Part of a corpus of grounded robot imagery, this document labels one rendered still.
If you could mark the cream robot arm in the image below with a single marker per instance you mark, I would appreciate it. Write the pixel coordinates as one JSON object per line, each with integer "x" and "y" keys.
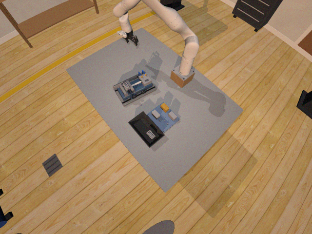
{"x": 171, "y": 18}

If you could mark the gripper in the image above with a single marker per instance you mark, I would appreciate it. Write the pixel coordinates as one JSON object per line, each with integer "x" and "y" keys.
{"x": 131, "y": 36}

